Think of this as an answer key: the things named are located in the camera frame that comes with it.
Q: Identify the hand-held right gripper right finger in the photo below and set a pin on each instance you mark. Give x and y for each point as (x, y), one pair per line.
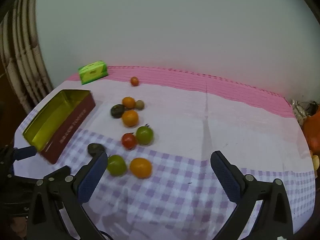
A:
(225, 177)

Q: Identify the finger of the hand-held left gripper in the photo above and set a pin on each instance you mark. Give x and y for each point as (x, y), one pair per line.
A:
(25, 152)

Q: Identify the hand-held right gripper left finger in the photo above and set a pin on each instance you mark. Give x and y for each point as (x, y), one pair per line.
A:
(93, 177)

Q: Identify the green tomato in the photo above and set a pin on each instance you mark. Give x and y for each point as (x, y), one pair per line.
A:
(116, 165)
(144, 135)

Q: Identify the dark wrinkled fruit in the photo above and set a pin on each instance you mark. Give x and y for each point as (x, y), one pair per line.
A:
(117, 111)
(94, 148)

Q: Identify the orange tangerine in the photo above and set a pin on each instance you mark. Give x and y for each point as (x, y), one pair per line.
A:
(140, 167)
(128, 102)
(130, 118)

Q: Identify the red and gold tin box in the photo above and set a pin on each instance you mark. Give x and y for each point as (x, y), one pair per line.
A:
(72, 122)

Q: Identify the round brown fruit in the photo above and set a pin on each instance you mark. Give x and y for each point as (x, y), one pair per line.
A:
(140, 104)

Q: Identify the pink and purple checked tablecloth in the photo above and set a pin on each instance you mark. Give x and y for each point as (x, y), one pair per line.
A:
(175, 120)

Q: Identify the yellow fruit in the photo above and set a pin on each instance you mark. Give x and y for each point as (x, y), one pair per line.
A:
(316, 162)

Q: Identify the clear plastic bag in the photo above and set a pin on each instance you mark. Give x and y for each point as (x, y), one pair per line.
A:
(300, 108)

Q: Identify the small red cherry tomato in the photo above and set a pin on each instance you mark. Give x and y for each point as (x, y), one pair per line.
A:
(134, 81)

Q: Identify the green tissue pack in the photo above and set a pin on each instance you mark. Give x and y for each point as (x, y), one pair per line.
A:
(93, 72)

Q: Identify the rattan furniture frame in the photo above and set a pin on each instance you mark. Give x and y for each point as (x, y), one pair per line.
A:
(22, 62)

